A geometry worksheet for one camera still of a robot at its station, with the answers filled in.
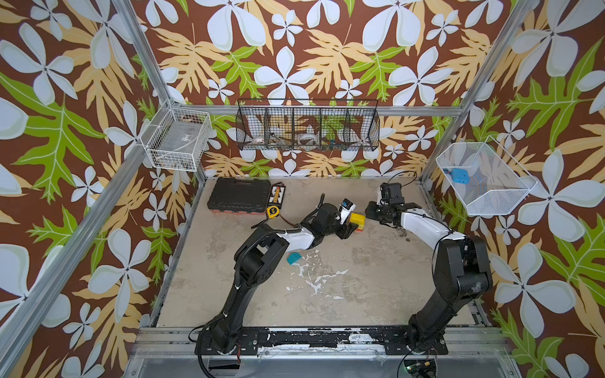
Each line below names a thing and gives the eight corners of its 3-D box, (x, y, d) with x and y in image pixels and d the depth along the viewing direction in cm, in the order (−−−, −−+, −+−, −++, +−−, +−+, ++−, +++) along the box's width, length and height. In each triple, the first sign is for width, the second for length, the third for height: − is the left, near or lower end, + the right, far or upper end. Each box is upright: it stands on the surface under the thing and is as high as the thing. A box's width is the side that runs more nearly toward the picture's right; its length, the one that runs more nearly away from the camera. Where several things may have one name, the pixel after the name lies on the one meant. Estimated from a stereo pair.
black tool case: (208, 215, 107) (205, 209, 104) (218, 183, 120) (215, 177, 116) (269, 215, 107) (268, 209, 104) (272, 184, 120) (271, 177, 116)
